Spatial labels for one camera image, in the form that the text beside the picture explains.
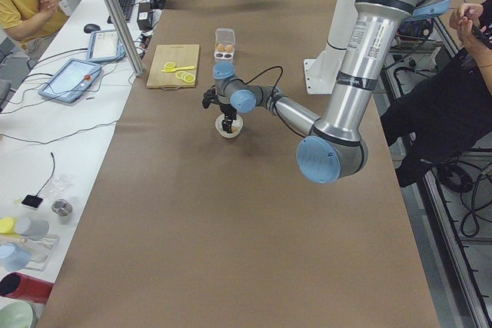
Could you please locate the clear plastic egg box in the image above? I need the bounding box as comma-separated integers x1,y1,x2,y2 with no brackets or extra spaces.
214,28,235,63

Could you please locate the black power adapter box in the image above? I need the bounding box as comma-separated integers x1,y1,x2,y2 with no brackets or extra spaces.
137,2,154,31

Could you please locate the black computer mouse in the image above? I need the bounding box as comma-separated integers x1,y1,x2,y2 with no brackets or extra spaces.
83,23,101,34

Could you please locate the wooden cutting board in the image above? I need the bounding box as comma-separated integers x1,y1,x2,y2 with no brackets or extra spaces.
146,44,200,90

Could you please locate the person in yellow shirt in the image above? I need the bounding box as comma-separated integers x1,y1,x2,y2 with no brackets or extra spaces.
1,0,68,60

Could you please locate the white bowl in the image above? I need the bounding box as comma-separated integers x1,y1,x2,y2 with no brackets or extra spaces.
215,114,244,138

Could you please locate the small black square pad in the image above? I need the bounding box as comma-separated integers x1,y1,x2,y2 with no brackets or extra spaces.
21,194,44,209

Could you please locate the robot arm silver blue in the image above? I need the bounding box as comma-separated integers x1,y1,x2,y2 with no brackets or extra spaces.
213,0,450,184

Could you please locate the red cylinder bottle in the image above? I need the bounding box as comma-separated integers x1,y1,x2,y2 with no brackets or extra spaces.
1,272,54,304

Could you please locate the blue teach pendant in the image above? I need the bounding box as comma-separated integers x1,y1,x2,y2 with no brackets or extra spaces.
38,58,102,104
86,30,125,63

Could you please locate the steel cup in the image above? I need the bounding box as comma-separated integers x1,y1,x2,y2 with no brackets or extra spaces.
51,199,73,224

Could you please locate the person in black shirt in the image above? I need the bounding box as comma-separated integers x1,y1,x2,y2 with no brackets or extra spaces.
381,0,491,187

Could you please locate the pale green bowl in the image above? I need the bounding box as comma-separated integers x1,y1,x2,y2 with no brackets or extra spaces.
1,301,37,328

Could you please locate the aluminium frame post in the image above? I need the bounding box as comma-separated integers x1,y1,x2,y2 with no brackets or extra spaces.
104,0,144,77

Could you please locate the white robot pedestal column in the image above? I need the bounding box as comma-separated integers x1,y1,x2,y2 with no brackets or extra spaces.
304,0,357,94

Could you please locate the lemon slice near knife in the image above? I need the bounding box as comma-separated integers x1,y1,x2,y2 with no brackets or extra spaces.
163,61,177,71

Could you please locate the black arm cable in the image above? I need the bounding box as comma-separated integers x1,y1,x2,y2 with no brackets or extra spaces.
244,65,284,103

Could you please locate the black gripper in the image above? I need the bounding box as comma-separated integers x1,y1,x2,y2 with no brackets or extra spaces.
218,102,235,134

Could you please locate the blue teach pendant far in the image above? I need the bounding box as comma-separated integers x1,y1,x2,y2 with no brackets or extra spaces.
86,30,125,63

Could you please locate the yellow plastic cup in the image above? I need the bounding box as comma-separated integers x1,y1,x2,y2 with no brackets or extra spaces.
0,217,16,235

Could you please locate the blue teach pendant near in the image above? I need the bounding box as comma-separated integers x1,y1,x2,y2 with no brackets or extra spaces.
38,58,102,104

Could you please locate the grey plastic cup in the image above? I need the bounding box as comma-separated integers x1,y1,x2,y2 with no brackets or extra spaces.
14,217,49,240

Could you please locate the black smartphone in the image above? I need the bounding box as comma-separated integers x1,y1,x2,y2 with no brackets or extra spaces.
472,25,492,49

